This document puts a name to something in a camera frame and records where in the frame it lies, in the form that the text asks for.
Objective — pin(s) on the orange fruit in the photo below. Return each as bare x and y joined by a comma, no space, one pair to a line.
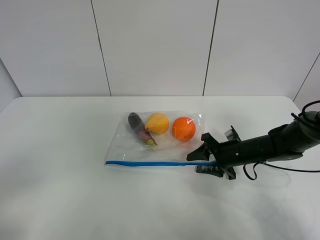
183,129

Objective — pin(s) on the yellow pear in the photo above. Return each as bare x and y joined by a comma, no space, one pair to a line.
157,123

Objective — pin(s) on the clear zip bag blue seal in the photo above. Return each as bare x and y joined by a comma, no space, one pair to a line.
126,149

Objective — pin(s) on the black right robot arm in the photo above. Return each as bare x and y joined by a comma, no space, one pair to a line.
284,143

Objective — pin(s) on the purple eggplant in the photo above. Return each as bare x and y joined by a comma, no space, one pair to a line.
138,127

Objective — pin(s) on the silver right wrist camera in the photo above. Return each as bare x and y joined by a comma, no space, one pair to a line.
231,134

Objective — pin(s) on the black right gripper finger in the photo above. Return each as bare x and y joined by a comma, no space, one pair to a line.
202,153
213,170

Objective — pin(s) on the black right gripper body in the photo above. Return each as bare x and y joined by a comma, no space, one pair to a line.
225,153

